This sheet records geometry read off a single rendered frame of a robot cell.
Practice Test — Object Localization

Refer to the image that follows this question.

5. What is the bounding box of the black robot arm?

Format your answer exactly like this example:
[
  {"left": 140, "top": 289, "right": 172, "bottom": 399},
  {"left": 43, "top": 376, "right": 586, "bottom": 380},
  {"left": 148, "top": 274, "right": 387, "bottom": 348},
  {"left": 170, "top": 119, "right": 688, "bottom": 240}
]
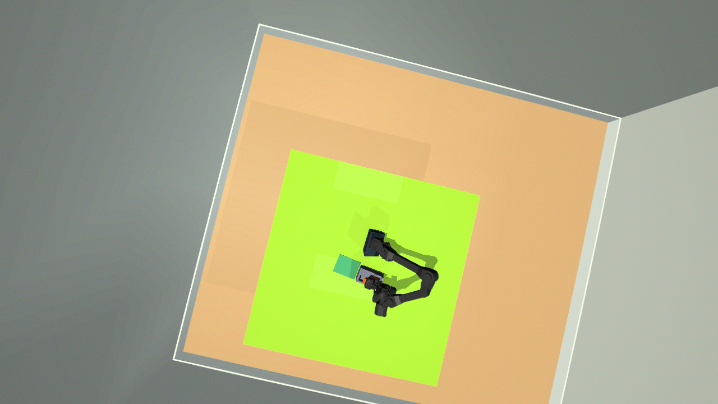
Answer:
[{"left": 369, "top": 237, "right": 439, "bottom": 317}]

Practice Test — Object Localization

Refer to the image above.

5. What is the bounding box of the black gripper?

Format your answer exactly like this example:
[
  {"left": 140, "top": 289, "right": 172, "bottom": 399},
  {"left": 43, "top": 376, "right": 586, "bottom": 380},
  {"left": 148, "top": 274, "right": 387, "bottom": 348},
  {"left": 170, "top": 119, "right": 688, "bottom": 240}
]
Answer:
[{"left": 364, "top": 277, "right": 397, "bottom": 296}]

